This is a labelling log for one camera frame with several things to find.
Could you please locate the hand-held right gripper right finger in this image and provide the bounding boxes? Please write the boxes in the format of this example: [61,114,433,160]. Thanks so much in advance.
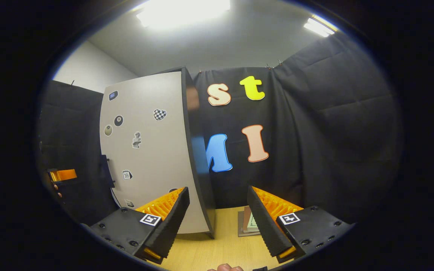
[246,185,355,264]

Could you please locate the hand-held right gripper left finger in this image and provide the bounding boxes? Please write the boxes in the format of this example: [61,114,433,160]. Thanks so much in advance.
[89,186,190,264]

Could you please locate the dark grey cabinet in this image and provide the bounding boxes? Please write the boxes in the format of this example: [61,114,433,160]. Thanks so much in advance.
[100,67,216,239]

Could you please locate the brown book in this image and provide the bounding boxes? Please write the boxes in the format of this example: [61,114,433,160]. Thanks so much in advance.
[243,206,257,233]

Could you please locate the grey book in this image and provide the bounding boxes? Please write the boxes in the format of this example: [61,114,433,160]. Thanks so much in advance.
[237,211,261,238]

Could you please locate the black backdrop cloth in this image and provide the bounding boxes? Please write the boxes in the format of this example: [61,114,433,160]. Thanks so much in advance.
[38,32,404,226]

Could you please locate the large ceiling light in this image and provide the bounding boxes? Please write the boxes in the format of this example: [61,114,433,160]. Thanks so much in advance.
[136,0,232,30]

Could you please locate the small ceiling light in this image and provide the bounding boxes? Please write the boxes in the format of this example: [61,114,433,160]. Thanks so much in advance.
[303,15,338,37]

